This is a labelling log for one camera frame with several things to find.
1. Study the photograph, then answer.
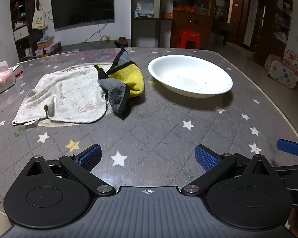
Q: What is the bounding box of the black glass display shelf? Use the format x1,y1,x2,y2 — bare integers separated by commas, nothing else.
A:
131,0,173,48

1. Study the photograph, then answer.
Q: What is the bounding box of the red plastic stool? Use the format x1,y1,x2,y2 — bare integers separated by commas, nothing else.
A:
176,29,201,49

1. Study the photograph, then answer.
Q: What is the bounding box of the white patterned towel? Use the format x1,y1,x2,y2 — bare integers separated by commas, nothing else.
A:
12,64,107,125

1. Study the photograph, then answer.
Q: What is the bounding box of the black left bookshelf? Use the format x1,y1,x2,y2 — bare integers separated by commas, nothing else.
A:
10,0,43,61

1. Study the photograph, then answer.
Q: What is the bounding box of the beige round mat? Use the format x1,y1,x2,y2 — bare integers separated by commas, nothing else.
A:
35,62,113,127

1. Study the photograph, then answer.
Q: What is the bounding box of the low black tv bench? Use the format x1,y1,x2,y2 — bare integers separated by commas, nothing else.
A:
59,39,131,53

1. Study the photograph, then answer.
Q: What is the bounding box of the tissue pack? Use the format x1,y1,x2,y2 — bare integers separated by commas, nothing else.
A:
0,61,16,93

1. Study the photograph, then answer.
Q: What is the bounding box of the white tote bag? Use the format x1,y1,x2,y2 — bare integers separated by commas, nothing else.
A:
32,0,47,30

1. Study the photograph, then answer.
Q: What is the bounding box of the yellow grey cleaning cloth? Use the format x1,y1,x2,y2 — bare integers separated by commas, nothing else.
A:
94,47,145,119

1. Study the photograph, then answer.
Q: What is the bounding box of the polka dot play tent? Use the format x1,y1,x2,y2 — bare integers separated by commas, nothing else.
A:
265,50,298,89

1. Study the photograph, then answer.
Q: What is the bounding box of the black wall television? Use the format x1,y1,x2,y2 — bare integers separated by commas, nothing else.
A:
51,0,115,29

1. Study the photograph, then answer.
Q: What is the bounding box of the white shallow bowl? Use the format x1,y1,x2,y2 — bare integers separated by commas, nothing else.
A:
148,55,233,98

